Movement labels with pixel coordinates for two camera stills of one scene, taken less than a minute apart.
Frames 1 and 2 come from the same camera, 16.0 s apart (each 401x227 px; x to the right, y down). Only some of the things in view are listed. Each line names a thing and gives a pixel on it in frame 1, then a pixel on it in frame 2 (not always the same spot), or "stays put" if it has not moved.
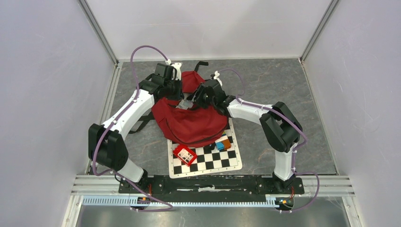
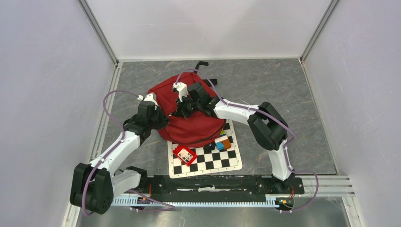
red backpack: [188, 125] stays put
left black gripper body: [174, 88] -> [158, 121]
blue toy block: [220, 145] stays put
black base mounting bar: [211, 188] stays put
